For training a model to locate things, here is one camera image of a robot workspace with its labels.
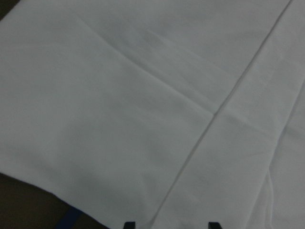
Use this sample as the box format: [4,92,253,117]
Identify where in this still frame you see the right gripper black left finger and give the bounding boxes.
[124,221,135,229]

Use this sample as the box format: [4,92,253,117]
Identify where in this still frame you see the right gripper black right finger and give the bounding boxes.
[208,222,221,229]

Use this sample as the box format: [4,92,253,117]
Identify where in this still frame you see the white long-sleeve printed shirt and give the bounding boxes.
[0,0,305,229]

